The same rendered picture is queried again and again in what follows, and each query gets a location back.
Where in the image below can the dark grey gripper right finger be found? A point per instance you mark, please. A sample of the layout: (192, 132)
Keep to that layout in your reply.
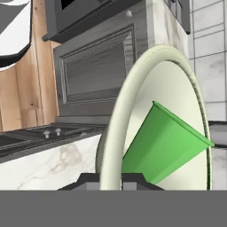
(133, 181)

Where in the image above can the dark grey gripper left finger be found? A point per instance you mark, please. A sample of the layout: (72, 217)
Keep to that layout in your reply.
(88, 181)

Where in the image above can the pale green bowl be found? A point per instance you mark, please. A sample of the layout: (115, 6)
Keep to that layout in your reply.
(118, 112)

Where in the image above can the green cup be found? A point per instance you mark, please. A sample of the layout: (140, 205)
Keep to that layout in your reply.
(165, 142)

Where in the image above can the small silver hob knob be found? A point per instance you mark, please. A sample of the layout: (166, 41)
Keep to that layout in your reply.
(58, 131)
(46, 134)

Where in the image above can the black hob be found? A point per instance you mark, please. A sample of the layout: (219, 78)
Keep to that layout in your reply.
(35, 139)

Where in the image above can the dark grey sink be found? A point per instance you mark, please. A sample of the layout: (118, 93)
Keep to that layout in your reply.
(218, 134)

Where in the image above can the grey panelled cupboard door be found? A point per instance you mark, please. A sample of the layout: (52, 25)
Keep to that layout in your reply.
(94, 74)

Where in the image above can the dark grey built-in oven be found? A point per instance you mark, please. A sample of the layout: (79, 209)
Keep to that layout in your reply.
(85, 14)

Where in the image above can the small white cupboard knob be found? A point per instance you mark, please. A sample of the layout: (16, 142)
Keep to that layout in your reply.
(129, 13)

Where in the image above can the dark grey wall cupboard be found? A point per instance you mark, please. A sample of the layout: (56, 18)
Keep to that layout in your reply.
(178, 13)

